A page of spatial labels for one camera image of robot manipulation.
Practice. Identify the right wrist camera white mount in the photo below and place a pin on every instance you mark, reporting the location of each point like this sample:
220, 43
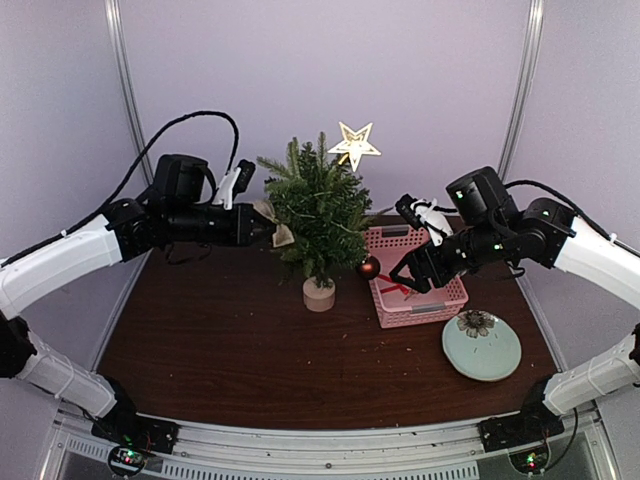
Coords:
420, 213

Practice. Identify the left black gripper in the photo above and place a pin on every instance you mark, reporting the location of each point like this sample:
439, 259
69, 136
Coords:
243, 212

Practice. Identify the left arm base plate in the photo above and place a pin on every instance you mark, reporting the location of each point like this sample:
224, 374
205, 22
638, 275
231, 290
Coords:
135, 430

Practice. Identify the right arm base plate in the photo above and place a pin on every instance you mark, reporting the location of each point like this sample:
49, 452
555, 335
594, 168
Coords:
514, 430

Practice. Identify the pale green flower plate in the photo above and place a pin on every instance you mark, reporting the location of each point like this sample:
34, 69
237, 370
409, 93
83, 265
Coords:
481, 346

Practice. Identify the pink plastic basket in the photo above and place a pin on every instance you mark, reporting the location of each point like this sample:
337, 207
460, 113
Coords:
389, 244

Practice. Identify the right aluminium frame post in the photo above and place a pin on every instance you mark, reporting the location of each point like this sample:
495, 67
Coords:
529, 60

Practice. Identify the right green circuit board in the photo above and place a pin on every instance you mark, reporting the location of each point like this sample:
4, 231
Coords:
530, 461

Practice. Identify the left green circuit board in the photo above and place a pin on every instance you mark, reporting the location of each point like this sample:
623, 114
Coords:
125, 461

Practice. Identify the thin wire string lights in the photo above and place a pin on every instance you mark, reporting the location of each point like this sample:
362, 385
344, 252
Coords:
344, 211

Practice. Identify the left aluminium frame post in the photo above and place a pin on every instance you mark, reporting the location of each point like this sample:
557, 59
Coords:
118, 42

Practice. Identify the burlap bow red ribbon ornament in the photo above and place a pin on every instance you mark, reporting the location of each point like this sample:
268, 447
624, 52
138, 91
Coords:
282, 235

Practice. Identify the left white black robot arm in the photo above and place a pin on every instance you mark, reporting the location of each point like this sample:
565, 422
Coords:
183, 204

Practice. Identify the dark red bauble ornament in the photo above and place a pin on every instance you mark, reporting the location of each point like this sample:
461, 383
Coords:
369, 269

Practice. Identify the red satin ribbon bow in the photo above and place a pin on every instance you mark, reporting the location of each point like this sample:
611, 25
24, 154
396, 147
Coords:
388, 285

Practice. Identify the small green christmas tree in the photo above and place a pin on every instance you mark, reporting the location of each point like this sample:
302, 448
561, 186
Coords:
309, 169

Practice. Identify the green circuit board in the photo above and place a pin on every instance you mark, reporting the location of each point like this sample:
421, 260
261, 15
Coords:
125, 461
530, 461

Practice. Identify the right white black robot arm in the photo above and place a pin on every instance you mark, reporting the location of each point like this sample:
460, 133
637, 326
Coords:
553, 232

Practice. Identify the aluminium frame post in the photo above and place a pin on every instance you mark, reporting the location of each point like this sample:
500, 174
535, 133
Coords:
118, 42
529, 60

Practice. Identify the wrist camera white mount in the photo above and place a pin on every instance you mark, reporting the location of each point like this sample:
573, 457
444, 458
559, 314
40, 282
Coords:
234, 182
420, 213

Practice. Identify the front aluminium rail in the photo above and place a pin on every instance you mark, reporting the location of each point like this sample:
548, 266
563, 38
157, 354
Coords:
443, 450

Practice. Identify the round wooden tree base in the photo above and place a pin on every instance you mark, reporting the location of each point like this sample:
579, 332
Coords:
318, 298

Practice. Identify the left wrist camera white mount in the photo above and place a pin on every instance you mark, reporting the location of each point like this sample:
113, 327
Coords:
234, 182

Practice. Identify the gold star red ornament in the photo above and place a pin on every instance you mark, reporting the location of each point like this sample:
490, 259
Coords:
354, 144

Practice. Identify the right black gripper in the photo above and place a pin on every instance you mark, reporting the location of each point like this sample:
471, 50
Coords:
421, 259

